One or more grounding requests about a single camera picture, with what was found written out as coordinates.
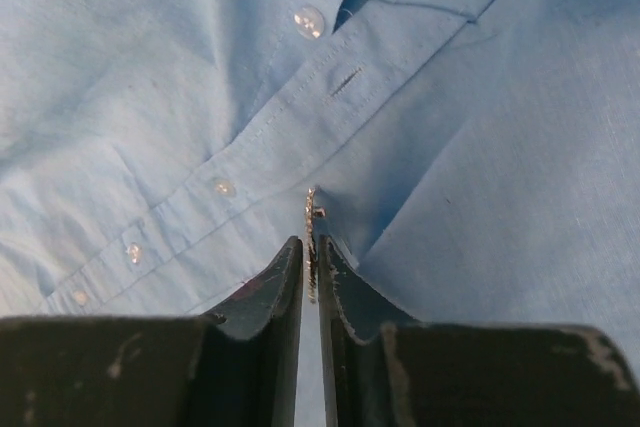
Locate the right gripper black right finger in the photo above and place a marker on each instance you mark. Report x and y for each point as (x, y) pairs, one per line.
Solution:
(383, 367)

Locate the light blue button shirt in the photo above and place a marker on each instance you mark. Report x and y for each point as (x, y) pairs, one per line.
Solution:
(479, 157)

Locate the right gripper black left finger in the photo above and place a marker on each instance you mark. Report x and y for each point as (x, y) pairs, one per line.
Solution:
(234, 365)

